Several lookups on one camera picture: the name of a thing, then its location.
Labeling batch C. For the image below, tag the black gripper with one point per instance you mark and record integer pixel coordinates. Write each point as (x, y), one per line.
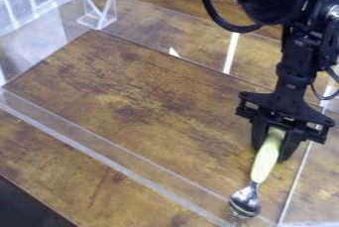
(271, 110)

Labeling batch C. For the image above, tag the green handled metal spoon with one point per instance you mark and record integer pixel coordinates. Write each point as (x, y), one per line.
(245, 200)

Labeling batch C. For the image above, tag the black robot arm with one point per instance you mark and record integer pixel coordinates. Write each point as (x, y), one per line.
(310, 51)

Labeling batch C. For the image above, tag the clear acrylic enclosure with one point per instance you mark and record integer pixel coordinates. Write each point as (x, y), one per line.
(119, 131)

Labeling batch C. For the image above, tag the clear acrylic corner bracket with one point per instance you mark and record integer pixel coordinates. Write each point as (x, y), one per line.
(98, 18)

